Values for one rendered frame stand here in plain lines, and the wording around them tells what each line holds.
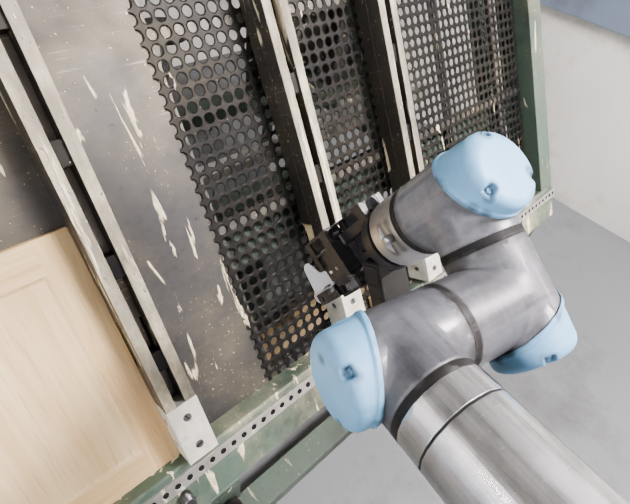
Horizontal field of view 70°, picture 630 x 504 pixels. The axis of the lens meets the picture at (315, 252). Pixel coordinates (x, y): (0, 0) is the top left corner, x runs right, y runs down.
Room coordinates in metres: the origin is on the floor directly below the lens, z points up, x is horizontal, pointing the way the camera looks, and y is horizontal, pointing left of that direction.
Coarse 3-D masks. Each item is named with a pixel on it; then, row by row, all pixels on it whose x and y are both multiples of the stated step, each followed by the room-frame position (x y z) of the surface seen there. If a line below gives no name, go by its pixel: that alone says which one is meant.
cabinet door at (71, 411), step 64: (0, 256) 0.39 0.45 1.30; (64, 256) 0.44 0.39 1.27; (0, 320) 0.33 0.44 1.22; (64, 320) 0.37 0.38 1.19; (0, 384) 0.27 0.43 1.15; (64, 384) 0.31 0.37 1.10; (128, 384) 0.35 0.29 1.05; (0, 448) 0.21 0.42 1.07; (64, 448) 0.24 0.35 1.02; (128, 448) 0.27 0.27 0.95
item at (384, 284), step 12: (372, 264) 0.35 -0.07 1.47; (372, 276) 0.34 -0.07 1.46; (384, 276) 0.34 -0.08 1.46; (396, 276) 0.35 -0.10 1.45; (372, 288) 0.34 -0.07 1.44; (384, 288) 0.33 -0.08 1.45; (396, 288) 0.34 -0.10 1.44; (408, 288) 0.35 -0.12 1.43; (372, 300) 0.33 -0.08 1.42; (384, 300) 0.32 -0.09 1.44
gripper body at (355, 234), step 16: (352, 208) 0.38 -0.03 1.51; (368, 208) 0.39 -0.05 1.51; (336, 224) 0.40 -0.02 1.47; (352, 224) 0.40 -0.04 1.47; (368, 224) 0.36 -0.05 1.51; (320, 240) 0.38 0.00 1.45; (336, 240) 0.38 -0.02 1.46; (352, 240) 0.38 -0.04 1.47; (368, 240) 0.34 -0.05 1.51; (320, 256) 0.38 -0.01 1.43; (336, 256) 0.36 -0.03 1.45; (352, 256) 0.37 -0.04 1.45; (368, 256) 0.36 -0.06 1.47; (336, 272) 0.37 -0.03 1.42; (352, 272) 0.35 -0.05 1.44; (352, 288) 0.34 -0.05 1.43
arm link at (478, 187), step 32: (448, 160) 0.32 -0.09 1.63; (480, 160) 0.31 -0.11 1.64; (512, 160) 0.32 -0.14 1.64; (416, 192) 0.33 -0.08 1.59; (448, 192) 0.30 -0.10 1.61; (480, 192) 0.29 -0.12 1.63; (512, 192) 0.29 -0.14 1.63; (416, 224) 0.31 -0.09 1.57; (448, 224) 0.29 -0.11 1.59; (480, 224) 0.28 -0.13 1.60; (512, 224) 0.29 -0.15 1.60
